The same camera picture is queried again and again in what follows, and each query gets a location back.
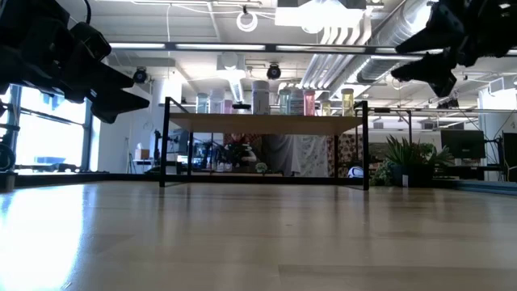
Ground black frame wooden shelf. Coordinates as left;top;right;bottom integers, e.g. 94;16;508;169
159;96;371;191

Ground white patterned hanging cloth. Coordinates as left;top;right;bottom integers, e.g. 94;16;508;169
292;134;330;178

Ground grey hanging cloth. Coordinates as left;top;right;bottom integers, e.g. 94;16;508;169
262;134;302;177

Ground large window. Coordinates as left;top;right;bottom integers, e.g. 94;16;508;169
0;84;98;173

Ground long overhead light bar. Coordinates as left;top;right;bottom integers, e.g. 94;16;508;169
108;41;517;57

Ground green plant black pot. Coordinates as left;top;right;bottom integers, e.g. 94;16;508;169
371;135;456;188

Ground white round duct vent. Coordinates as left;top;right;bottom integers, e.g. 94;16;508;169
216;52;247;104

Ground blue mat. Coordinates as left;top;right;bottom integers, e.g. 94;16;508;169
456;179;517;196

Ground tall white medicine bottle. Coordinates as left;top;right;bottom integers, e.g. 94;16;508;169
251;79;271;116

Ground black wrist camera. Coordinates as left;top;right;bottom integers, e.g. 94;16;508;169
69;22;113;61

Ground white coiled cable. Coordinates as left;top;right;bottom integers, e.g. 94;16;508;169
236;10;259;33

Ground tripod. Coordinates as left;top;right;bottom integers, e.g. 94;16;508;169
124;137;137;175

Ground black equipment with wheel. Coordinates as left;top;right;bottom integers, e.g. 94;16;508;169
0;95;20;193

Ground silver air duct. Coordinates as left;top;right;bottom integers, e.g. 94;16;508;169
355;0;435;84

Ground black monitor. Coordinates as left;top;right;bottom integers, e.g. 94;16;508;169
439;129;487;160

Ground black desk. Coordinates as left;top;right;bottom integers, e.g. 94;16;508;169
434;162;504;182

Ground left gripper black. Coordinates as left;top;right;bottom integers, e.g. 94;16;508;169
0;0;150;124

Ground large purple medicine bottle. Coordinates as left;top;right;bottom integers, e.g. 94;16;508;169
208;87;225;115

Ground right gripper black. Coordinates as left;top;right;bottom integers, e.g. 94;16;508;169
390;0;517;98

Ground yellow bottle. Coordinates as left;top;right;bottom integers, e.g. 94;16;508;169
341;87;355;117

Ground pale green bottle on shelf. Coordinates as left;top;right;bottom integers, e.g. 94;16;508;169
195;92;210;114

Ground white corrugated ducts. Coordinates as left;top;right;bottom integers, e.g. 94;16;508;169
301;23;372;91

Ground dark patterned hanging cloth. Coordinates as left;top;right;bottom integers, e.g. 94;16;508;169
329;133;364;177

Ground person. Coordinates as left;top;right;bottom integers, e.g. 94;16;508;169
221;133;262;169

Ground pink medicine bottle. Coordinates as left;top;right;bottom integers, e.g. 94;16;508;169
303;88;317;116

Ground black metal frame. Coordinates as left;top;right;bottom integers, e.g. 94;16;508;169
355;107;414;134

